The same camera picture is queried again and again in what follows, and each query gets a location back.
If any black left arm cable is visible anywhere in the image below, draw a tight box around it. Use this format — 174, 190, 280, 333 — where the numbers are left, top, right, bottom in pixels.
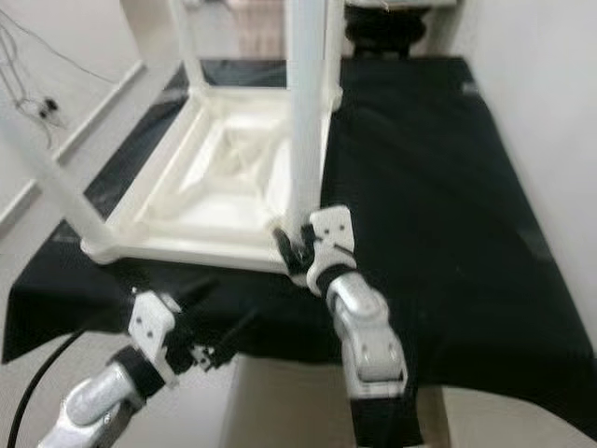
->
7, 327, 90, 448

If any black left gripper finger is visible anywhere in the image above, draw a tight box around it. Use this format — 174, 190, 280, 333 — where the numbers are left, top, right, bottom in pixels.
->
213, 308, 264, 360
170, 283, 208, 318

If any black wall cable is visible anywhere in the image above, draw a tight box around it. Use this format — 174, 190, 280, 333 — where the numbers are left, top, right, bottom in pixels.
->
0, 14, 141, 94
0, 28, 66, 132

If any white plastic table leg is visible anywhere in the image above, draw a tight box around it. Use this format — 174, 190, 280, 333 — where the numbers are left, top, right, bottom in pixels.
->
285, 0, 329, 234
0, 107, 127, 258
325, 0, 346, 108
166, 0, 208, 94

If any black tablecloth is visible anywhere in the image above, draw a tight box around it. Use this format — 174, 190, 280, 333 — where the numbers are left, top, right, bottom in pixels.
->
2, 58, 597, 402

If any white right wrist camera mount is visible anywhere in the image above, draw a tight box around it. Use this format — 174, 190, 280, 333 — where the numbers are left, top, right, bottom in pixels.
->
303, 205, 357, 290

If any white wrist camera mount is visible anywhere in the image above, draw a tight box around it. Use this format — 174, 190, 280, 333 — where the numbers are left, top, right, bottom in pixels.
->
303, 205, 357, 290
129, 291, 178, 385

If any white plastic table top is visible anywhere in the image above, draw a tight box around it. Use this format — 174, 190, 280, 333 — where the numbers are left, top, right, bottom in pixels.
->
82, 89, 337, 281

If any black wooden stool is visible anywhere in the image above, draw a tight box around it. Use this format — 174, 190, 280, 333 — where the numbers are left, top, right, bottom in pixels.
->
345, 5, 430, 57

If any beige fringed cloth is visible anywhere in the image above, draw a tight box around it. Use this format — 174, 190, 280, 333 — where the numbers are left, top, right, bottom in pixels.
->
229, 0, 290, 57

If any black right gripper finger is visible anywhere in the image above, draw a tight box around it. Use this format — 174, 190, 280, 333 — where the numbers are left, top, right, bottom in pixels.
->
272, 227, 303, 272

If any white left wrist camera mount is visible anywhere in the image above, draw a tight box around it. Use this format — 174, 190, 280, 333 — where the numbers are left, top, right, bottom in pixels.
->
129, 291, 178, 385

